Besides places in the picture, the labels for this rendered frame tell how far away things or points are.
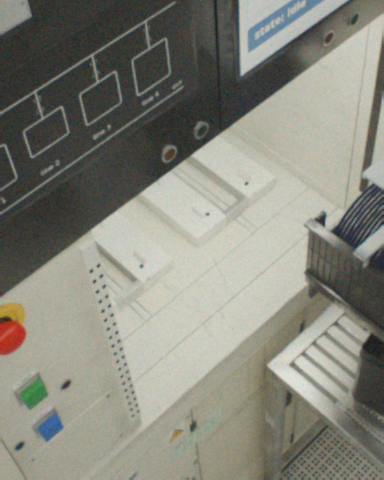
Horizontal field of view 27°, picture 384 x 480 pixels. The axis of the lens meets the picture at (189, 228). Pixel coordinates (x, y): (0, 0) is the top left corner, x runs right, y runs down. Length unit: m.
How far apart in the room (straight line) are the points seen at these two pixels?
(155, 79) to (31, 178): 0.16
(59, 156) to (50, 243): 0.11
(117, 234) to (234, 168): 0.27
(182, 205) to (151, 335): 0.27
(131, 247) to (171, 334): 0.19
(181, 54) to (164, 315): 0.70
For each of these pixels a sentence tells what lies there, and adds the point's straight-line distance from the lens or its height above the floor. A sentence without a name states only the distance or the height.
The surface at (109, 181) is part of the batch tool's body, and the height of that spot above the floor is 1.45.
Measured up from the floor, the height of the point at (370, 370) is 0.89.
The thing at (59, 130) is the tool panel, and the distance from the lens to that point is 0.77.
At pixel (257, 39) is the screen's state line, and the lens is 0.93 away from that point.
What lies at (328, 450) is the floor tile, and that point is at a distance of 2.27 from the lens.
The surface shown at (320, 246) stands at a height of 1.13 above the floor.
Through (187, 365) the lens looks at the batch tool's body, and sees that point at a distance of 1.39.
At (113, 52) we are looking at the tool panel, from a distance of 0.77.
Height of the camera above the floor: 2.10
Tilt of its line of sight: 53 degrees down
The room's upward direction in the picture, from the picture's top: 6 degrees counter-clockwise
